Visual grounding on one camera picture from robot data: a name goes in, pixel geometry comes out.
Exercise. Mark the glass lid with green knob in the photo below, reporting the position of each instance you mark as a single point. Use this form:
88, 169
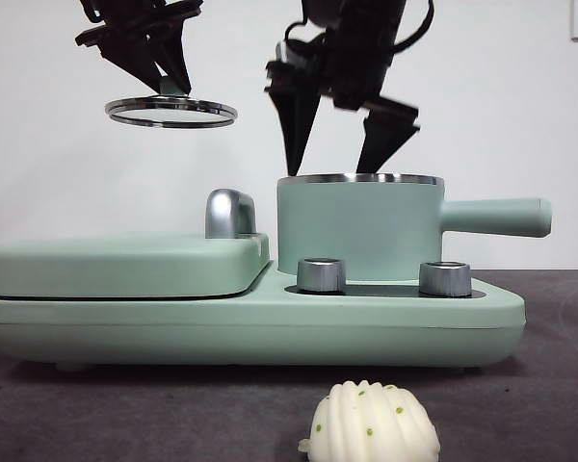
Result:
171, 87

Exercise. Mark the mint green appliance base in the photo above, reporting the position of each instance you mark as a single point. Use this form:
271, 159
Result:
270, 332

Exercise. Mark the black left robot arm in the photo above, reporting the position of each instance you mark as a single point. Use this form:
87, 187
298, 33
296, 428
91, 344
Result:
125, 19

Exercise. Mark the pleated bun with green specks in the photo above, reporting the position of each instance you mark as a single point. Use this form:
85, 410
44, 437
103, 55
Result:
371, 428

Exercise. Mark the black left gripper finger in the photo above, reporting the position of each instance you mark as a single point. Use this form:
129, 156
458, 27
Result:
135, 60
176, 53

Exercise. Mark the black control panel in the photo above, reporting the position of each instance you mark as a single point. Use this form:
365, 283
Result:
380, 290

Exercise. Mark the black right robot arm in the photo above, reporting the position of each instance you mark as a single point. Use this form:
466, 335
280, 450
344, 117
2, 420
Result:
356, 43

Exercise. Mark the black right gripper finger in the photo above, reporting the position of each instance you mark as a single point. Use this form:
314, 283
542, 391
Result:
294, 120
380, 139

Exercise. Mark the silver control knob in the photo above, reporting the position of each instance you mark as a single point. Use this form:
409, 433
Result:
444, 279
320, 276

